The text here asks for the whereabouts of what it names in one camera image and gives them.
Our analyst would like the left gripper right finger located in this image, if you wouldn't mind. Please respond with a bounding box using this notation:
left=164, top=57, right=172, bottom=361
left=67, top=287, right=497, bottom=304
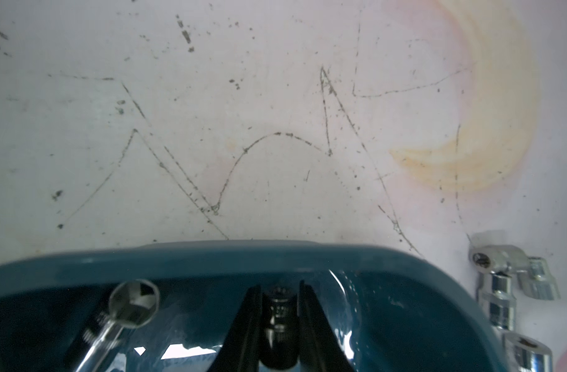
left=298, top=281, right=354, bottom=372

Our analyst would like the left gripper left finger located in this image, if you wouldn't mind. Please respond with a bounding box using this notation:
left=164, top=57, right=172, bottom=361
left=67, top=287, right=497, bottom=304
left=208, top=285, right=262, bottom=372

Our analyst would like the teal plastic storage tray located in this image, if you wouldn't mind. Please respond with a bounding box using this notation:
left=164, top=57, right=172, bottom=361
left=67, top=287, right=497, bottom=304
left=0, top=240, right=506, bottom=371

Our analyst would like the small chrome socket gripped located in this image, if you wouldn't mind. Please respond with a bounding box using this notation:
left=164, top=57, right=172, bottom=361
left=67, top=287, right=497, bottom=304
left=476, top=273, right=516, bottom=332

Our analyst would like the large chrome socket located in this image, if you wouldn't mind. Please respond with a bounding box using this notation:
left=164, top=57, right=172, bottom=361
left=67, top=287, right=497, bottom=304
left=502, top=332, right=553, bottom=372

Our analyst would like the chrome socket in tray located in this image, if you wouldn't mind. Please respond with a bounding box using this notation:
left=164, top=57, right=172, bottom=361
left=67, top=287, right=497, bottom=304
left=470, top=245, right=561, bottom=301

